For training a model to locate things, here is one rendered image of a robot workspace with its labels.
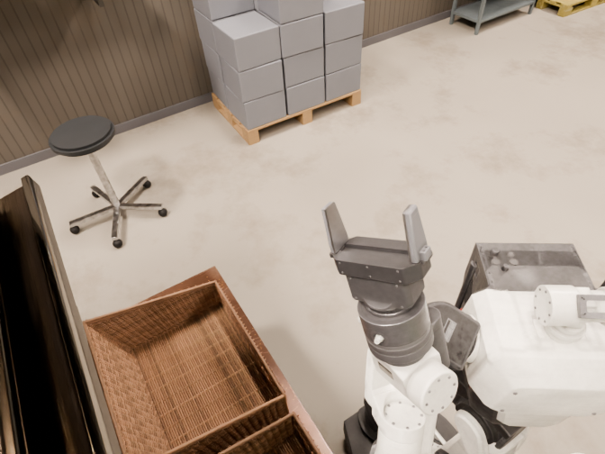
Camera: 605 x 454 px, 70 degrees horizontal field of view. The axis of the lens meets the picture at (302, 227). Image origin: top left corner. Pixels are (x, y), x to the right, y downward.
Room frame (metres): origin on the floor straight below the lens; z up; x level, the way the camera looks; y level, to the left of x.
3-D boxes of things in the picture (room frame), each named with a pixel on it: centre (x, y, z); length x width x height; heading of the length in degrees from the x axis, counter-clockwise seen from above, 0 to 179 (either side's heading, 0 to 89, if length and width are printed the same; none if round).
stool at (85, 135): (2.22, 1.30, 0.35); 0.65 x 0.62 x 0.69; 29
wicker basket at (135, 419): (0.69, 0.43, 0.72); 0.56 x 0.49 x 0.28; 29
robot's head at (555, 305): (0.37, -0.43, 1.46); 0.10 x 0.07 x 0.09; 84
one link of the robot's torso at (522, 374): (0.43, -0.44, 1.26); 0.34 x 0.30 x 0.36; 84
